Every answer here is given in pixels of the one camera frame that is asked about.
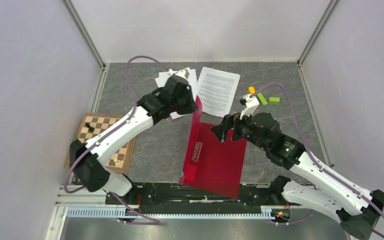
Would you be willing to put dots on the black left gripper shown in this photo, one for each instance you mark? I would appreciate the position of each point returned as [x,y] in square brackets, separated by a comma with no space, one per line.
[192,107]

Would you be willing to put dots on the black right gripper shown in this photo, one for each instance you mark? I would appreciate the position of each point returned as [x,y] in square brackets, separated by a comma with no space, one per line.
[220,130]

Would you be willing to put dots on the white paper sheet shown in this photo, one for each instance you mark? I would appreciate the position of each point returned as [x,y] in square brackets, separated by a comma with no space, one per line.
[192,80]

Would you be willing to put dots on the red clip file folder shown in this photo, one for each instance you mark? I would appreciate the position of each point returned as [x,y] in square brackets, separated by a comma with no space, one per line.
[209,164]

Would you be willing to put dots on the printed text paper sheet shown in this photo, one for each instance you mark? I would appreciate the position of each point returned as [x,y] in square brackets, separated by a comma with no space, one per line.
[216,90]

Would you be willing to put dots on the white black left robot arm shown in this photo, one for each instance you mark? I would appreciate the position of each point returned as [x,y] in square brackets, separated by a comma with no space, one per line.
[87,159]

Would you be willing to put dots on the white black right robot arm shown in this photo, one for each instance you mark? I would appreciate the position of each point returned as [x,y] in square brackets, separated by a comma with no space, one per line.
[355,208]

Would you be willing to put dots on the orange block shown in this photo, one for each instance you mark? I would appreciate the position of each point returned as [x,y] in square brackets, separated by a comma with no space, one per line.
[251,90]

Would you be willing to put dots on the long green block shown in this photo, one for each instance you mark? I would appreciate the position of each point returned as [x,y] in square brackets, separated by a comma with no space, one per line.
[262,99]

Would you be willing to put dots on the short green block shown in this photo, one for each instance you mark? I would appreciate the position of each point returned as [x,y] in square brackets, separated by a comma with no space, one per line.
[274,100]

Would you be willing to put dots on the black chess piece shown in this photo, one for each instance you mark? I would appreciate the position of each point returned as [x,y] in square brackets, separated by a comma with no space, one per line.
[89,127]

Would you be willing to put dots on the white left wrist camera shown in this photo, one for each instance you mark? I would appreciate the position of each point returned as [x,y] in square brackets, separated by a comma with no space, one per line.
[182,73]

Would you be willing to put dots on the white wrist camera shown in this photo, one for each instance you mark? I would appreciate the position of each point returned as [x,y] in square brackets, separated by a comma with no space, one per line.
[182,73]
[249,103]

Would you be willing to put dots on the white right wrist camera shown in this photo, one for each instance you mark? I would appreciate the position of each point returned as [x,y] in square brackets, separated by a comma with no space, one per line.
[249,103]

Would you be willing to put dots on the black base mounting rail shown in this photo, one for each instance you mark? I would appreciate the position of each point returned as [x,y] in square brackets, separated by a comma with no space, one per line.
[173,198]

